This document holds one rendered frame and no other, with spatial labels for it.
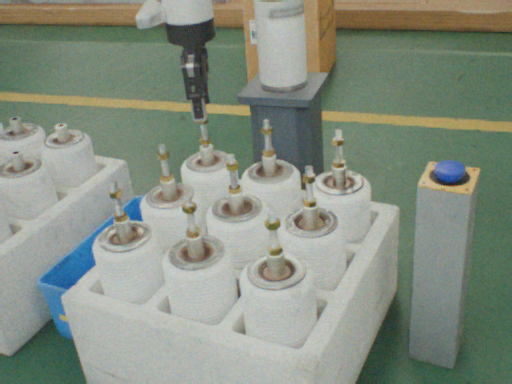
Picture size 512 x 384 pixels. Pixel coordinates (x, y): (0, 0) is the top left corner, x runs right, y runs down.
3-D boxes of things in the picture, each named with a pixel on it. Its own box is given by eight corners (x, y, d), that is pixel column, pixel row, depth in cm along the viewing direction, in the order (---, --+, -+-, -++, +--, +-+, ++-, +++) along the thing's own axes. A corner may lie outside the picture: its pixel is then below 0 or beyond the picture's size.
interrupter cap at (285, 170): (271, 190, 99) (271, 186, 99) (237, 176, 104) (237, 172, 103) (303, 171, 103) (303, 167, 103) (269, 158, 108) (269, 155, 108)
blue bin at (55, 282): (146, 243, 133) (136, 194, 127) (191, 253, 129) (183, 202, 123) (49, 336, 110) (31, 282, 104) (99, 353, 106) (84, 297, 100)
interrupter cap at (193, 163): (177, 169, 107) (176, 165, 107) (202, 150, 113) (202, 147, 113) (214, 177, 104) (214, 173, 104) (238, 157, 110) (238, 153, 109)
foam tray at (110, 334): (208, 249, 130) (197, 171, 121) (397, 290, 114) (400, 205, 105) (86, 385, 100) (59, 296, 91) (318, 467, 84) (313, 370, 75)
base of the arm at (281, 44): (269, 74, 129) (262, -11, 120) (313, 76, 126) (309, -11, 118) (254, 91, 121) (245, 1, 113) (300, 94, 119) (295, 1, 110)
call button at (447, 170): (437, 170, 88) (438, 157, 87) (467, 174, 86) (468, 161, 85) (430, 184, 85) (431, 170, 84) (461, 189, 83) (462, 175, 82)
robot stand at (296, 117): (271, 194, 147) (260, 69, 132) (333, 200, 142) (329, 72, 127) (249, 228, 135) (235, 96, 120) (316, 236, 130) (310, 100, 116)
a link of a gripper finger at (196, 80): (180, 61, 93) (187, 94, 98) (179, 68, 92) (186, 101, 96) (198, 60, 93) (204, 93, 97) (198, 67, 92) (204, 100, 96)
